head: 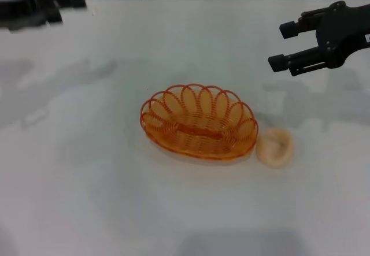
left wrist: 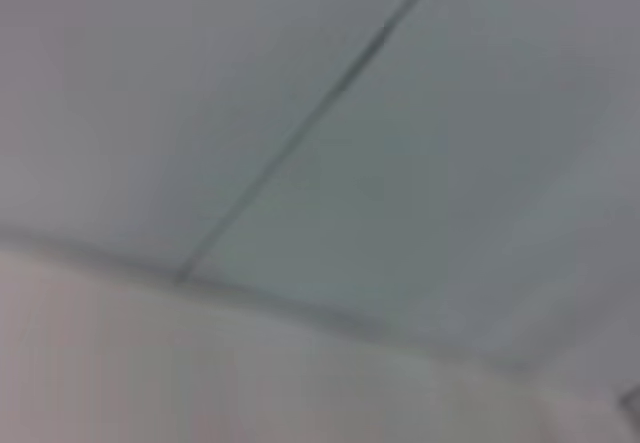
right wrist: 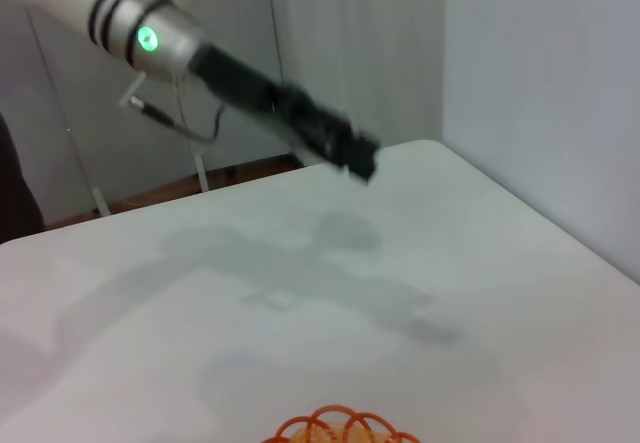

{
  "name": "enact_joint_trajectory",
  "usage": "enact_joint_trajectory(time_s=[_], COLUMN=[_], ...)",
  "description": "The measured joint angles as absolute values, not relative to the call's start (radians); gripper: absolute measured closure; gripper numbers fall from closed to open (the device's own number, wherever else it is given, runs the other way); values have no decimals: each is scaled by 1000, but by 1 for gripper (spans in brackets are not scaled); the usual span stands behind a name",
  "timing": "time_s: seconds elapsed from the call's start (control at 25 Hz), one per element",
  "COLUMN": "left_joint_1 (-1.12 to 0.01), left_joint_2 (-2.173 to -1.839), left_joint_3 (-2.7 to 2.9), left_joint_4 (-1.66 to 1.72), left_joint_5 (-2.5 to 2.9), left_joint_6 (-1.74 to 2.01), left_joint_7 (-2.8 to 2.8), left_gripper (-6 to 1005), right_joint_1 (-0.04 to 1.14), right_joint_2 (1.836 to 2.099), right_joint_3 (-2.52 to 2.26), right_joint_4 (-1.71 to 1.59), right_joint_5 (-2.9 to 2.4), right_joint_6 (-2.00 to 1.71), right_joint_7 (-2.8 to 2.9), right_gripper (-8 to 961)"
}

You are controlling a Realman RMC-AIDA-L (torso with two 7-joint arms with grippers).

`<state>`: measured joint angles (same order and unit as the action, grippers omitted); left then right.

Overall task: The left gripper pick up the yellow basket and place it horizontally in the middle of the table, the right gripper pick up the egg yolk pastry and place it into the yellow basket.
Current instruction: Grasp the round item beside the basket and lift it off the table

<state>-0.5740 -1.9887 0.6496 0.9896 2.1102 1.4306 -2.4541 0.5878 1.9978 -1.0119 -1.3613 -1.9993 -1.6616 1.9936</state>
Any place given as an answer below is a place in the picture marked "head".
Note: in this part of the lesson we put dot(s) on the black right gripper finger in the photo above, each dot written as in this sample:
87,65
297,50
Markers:
287,30
277,63

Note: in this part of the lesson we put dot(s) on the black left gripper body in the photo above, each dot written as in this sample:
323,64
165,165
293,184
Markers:
26,11

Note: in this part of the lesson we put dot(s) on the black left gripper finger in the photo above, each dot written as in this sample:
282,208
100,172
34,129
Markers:
78,2

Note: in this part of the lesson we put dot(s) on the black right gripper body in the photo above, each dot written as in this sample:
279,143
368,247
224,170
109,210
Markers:
344,33

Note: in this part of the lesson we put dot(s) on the beige round bun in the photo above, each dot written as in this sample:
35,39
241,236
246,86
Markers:
274,150

